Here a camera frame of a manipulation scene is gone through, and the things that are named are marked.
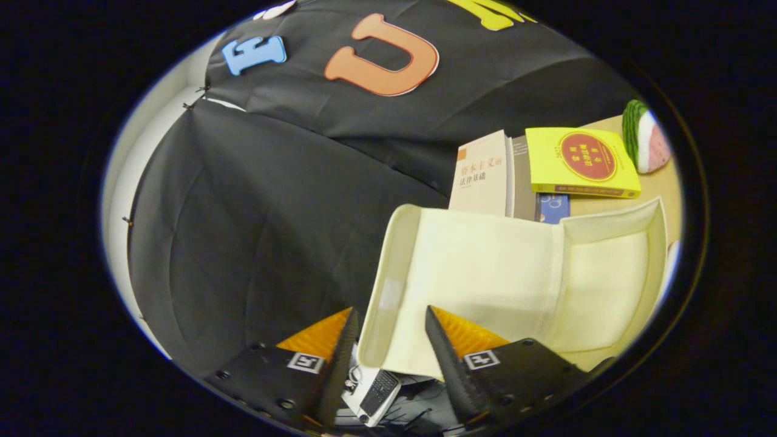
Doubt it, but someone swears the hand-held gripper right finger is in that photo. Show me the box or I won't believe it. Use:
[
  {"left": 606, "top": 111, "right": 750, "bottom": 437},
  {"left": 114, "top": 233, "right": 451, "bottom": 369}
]
[{"left": 425, "top": 305, "right": 614, "bottom": 429}]

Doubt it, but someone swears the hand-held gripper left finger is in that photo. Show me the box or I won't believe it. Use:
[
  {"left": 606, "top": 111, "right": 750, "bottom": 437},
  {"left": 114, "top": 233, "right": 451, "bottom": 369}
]
[{"left": 203, "top": 307, "right": 360, "bottom": 433}]

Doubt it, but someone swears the cream fabric storage box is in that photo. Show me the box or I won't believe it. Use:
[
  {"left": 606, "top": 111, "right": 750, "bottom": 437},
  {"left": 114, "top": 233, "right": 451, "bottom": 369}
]
[{"left": 357, "top": 197, "right": 668, "bottom": 380}]

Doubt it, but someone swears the white keyboard device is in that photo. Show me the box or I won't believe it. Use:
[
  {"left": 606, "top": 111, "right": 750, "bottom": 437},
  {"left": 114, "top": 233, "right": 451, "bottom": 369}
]
[{"left": 340, "top": 363, "right": 402, "bottom": 427}]

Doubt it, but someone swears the black backdrop cloth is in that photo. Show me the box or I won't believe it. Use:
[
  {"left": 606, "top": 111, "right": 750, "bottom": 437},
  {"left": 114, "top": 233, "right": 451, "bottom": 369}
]
[{"left": 127, "top": 0, "right": 638, "bottom": 377}]

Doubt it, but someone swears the blue book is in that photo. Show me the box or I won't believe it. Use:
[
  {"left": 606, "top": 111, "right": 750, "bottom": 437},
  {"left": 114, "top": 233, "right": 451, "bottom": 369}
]
[{"left": 535, "top": 193, "right": 571, "bottom": 225}]

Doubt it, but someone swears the beige book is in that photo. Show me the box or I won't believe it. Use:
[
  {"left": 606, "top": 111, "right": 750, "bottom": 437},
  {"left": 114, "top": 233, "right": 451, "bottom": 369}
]
[{"left": 449, "top": 130, "right": 515, "bottom": 218}]

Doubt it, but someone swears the grey book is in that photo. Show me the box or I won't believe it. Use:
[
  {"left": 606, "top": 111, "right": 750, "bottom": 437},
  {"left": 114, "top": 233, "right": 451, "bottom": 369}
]
[{"left": 512, "top": 135, "right": 538, "bottom": 222}]

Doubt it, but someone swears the yellow book with red circle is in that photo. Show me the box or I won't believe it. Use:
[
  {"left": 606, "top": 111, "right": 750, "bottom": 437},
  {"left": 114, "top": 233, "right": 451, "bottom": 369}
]
[{"left": 526, "top": 126, "right": 642, "bottom": 200}]

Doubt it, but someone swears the watermelon slice plush toy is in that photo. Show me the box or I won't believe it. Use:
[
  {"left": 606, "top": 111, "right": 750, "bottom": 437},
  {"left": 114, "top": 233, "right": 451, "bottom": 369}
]
[{"left": 622, "top": 100, "right": 672, "bottom": 175}]

